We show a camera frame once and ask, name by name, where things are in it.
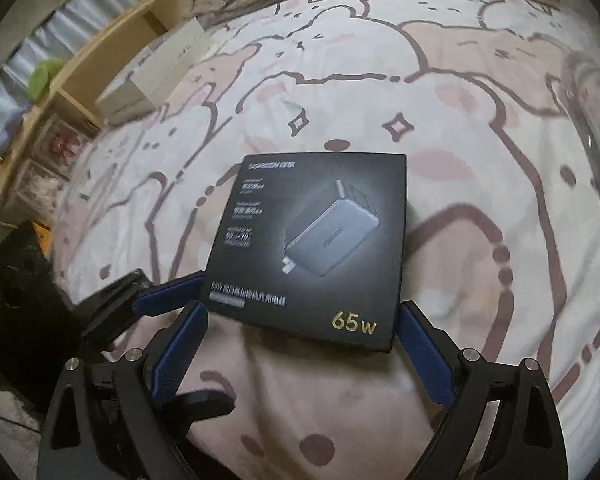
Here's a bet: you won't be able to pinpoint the black charger box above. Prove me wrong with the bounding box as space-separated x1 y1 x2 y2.
205 152 409 354

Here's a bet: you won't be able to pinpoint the green plush toy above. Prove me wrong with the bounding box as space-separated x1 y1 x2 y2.
27 57 67 102

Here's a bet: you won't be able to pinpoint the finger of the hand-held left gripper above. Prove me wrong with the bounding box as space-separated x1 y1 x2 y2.
80 267 206 343
172 391 237 425

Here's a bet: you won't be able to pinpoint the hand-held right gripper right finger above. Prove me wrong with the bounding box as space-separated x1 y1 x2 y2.
397 301 570 480

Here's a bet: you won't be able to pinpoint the display case with white doll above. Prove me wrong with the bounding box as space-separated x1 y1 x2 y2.
2 160 66 221

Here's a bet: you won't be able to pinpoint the pale blue curtain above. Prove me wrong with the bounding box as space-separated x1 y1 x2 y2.
0 0 126 166

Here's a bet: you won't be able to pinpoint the white cardboard box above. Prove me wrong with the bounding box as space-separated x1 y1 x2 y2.
96 17 212 125

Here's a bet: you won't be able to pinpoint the display case with red doll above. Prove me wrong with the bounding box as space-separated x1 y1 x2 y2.
35 115 101 181

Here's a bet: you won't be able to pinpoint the dark cloth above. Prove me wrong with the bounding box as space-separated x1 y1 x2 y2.
0 220 86 391

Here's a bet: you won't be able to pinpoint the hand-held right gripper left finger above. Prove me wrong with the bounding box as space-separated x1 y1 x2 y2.
35 301 210 480

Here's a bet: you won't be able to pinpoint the wooden shelf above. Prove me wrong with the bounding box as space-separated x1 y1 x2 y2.
0 0 221 271

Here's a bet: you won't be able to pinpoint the printed bed sheet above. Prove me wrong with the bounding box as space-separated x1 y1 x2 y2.
45 0 600 480

